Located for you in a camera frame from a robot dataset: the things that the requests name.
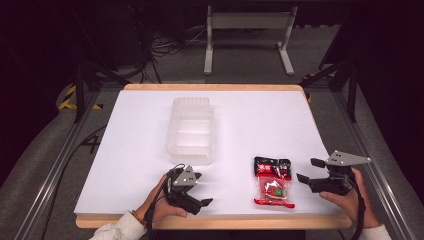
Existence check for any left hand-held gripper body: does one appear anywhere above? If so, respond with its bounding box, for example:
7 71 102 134
165 164 203 215

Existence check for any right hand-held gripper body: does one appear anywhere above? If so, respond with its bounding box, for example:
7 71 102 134
308 149 372 196

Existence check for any person's right hand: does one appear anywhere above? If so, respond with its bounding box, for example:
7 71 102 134
319 167 381 229

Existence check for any person's left hand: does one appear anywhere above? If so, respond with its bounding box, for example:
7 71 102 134
134 174 188 224

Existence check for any red and black snack packet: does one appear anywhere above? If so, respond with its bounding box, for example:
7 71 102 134
253 156 296 210

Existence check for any clear plastic container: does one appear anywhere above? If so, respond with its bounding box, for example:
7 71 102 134
165 96 215 166

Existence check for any white table sheet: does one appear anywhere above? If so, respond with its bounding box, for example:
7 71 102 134
73 89 345 216

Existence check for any black tripod stand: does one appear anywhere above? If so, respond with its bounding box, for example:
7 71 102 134
68 6 132 124
299 9 360 124

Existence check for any yellow and black hazard tape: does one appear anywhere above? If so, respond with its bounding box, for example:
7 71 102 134
58 85 103 111

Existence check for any grey metal stand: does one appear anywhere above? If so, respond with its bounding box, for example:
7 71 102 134
203 5 299 77

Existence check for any right hand-held gripper cable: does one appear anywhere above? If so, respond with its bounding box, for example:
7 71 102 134
348 176 368 240

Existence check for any hand-held gripper cable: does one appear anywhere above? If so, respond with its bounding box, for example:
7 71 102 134
144 163 186 240
348 176 368 240

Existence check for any left hand-held gripper cable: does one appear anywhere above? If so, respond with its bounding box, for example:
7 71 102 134
144 163 186 240

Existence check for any aluminium floor rail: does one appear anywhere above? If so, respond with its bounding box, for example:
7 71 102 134
13 83 102 240
332 89 418 240

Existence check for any brown bracelet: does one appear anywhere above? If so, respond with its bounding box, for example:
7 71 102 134
130 209 148 228

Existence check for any black floor cable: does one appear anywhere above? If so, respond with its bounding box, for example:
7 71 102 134
39 124 108 240

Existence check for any bundle of floor cables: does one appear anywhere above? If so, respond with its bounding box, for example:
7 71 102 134
131 6 208 84

